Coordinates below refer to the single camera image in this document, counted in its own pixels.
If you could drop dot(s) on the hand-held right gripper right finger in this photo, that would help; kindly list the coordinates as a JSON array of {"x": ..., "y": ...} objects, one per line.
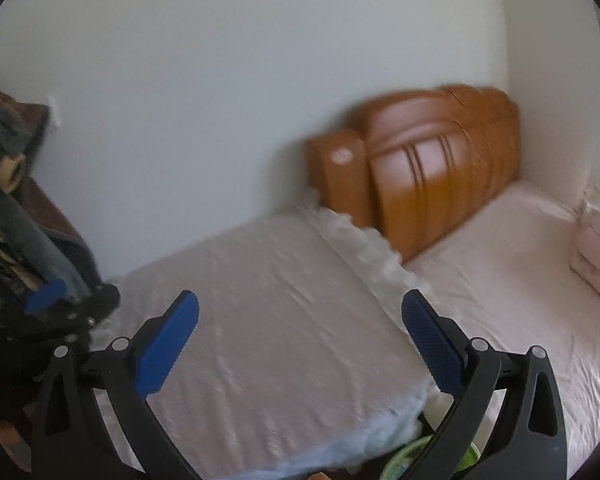
[{"x": 432, "y": 345}]

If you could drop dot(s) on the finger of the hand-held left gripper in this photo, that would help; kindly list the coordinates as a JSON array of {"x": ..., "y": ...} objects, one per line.
[
  {"x": 100, "y": 305},
  {"x": 45, "y": 297}
]

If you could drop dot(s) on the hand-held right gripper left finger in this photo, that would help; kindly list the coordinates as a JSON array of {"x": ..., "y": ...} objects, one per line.
[{"x": 167, "y": 345}]

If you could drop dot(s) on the green plastic wastebasket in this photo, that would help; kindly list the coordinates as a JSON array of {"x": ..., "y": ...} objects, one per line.
[{"x": 405, "y": 462}]

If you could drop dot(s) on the dark clothing pile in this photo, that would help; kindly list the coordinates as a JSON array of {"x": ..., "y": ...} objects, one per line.
[{"x": 25, "y": 230}]

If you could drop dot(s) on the brown wooden furniture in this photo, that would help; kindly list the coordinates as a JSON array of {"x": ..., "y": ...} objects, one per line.
[{"x": 40, "y": 200}]

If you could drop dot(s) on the bed with pink sheet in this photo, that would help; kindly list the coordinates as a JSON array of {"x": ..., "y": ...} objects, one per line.
[{"x": 520, "y": 285}]

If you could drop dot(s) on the wooden headboard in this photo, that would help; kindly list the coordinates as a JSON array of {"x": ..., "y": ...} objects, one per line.
[{"x": 440, "y": 170}]

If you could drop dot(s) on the wooden bedside cabinet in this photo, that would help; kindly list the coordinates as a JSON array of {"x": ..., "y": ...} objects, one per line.
[{"x": 340, "y": 175}]

